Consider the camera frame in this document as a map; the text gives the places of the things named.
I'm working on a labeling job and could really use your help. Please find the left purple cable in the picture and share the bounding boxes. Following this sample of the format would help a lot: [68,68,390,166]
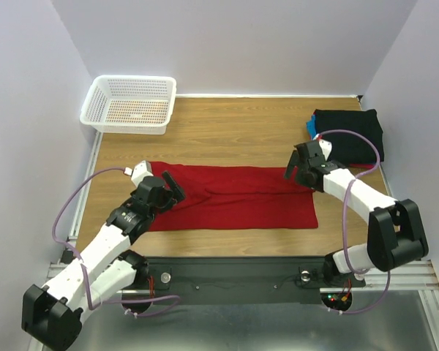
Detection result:
[53,167,182,318]

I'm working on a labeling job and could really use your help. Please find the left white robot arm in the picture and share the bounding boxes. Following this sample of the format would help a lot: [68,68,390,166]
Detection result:
[21,170,186,350]

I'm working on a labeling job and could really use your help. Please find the black folded t-shirt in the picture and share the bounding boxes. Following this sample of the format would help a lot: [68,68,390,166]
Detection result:
[314,109,385,166]

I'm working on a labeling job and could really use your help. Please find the white plastic mesh basket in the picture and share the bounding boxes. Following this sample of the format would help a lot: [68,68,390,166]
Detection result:
[80,75,177,135]

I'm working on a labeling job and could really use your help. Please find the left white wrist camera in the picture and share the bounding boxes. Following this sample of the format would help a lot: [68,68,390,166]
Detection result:
[124,160,153,186]

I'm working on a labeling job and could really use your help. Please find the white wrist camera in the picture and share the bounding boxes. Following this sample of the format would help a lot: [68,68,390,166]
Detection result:
[124,160,153,186]
[316,137,332,160]

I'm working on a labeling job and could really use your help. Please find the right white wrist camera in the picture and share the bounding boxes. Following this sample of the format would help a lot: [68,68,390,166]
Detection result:
[316,137,332,160]

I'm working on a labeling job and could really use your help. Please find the magenta folded t-shirt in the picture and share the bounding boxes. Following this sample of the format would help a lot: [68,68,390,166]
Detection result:
[350,164,375,170]

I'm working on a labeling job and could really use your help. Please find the red t-shirt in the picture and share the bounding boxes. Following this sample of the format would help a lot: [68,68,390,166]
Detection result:
[151,162,318,231]

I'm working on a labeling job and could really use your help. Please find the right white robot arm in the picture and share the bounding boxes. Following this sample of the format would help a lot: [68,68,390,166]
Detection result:
[284,139,429,285]

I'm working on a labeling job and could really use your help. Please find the purple cable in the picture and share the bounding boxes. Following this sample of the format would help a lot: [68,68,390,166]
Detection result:
[316,129,391,316]
[53,167,182,318]

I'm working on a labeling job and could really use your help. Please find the blue folded t-shirt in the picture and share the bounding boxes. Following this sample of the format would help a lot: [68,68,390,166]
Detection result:
[306,114,318,140]

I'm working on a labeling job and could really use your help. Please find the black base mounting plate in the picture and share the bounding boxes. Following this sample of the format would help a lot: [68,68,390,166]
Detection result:
[121,257,365,305]

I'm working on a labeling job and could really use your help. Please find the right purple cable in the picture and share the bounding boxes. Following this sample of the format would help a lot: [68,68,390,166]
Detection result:
[316,129,391,316]

